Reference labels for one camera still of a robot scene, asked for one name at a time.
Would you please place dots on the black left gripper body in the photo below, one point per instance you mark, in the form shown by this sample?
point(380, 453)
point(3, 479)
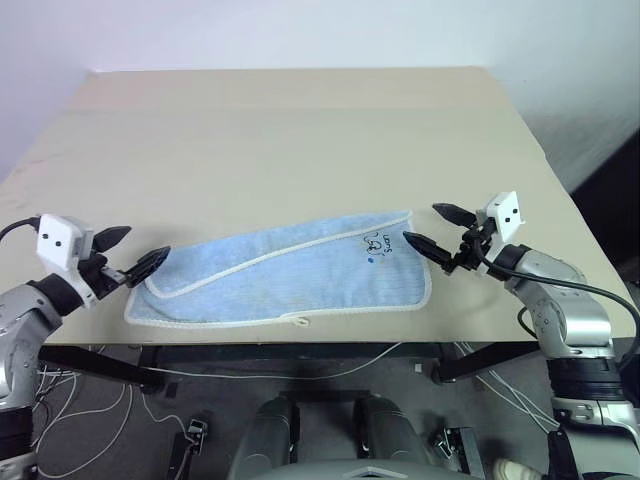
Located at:
point(100, 275)

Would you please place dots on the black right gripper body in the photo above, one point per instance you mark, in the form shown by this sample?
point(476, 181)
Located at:
point(472, 250)

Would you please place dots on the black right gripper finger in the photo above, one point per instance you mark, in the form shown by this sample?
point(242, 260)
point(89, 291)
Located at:
point(455, 214)
point(429, 248)

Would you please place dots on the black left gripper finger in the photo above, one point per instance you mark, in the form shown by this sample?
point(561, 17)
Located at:
point(145, 266)
point(111, 237)

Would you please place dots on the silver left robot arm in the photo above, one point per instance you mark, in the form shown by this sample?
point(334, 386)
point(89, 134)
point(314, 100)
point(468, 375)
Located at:
point(22, 320)

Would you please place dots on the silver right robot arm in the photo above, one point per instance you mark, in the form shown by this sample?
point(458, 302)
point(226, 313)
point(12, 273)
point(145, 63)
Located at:
point(575, 320)

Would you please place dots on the light blue towel white trim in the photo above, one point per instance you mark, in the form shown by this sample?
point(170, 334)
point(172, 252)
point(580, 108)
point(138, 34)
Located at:
point(300, 280)

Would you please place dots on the dark furniture panel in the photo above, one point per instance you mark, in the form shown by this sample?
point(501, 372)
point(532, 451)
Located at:
point(610, 200)

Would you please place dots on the dark grey rounded shell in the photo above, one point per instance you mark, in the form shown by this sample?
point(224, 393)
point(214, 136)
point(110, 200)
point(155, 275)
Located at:
point(390, 435)
point(270, 435)

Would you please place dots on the white shoe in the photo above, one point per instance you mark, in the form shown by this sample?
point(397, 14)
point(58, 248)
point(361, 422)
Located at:
point(515, 471)

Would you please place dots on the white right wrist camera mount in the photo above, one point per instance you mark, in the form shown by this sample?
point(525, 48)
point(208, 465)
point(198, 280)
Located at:
point(505, 212)

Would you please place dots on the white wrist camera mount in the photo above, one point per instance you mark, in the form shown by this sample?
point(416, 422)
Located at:
point(505, 212)
point(57, 242)

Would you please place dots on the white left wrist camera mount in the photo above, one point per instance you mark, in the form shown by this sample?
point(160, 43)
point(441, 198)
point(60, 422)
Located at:
point(57, 242)

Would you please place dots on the black metal table frame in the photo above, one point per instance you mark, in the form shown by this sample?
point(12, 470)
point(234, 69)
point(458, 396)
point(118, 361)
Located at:
point(90, 361)

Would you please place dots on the black floor bracket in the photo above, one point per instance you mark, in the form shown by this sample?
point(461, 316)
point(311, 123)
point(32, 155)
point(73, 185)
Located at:
point(455, 447)
point(192, 440)

